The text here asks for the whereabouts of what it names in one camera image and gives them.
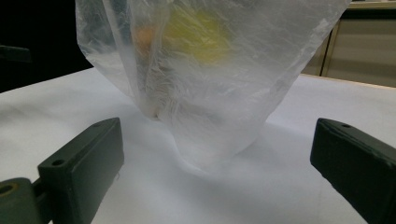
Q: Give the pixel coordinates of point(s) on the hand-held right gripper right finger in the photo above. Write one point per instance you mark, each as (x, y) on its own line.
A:
(358, 161)

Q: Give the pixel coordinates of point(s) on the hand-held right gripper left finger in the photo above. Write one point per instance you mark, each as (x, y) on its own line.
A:
(84, 168)

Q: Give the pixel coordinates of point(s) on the clear plastic bag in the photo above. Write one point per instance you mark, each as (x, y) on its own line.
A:
(211, 93)

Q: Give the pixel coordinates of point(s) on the beige cabinet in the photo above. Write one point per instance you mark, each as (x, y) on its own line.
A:
(361, 46)

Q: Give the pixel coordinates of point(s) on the dark object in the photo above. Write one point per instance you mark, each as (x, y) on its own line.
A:
(14, 53)

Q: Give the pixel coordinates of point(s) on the orange fruit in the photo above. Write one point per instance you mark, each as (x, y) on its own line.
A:
(144, 37)

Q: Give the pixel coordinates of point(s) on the yellow fruit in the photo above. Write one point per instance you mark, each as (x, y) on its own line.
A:
(196, 34)

